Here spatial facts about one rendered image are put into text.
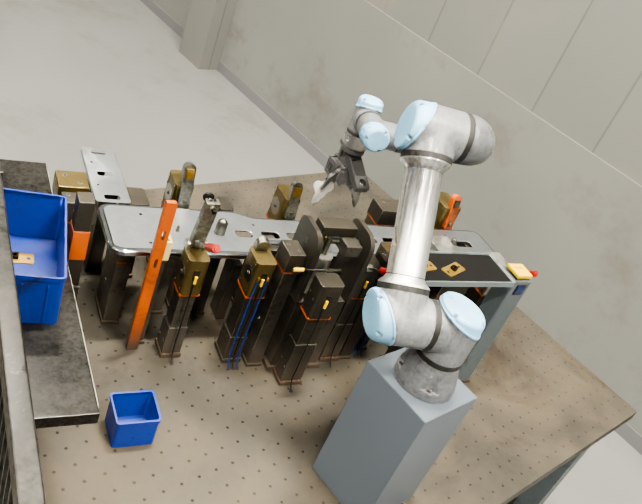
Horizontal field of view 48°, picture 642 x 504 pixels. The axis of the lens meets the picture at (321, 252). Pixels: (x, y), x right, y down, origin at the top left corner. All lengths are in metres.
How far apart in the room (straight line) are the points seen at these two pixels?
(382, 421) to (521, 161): 2.52
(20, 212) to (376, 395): 0.93
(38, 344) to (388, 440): 0.80
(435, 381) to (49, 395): 0.82
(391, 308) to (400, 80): 3.11
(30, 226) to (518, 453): 1.55
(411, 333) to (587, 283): 2.45
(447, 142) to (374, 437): 0.71
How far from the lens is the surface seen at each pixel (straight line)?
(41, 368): 1.55
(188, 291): 1.94
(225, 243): 2.07
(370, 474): 1.82
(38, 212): 1.83
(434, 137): 1.58
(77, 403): 1.50
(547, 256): 4.01
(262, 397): 2.09
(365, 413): 1.77
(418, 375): 1.67
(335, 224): 1.97
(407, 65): 4.49
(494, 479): 2.25
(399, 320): 1.53
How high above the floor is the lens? 2.15
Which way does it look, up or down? 32 degrees down
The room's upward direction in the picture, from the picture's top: 23 degrees clockwise
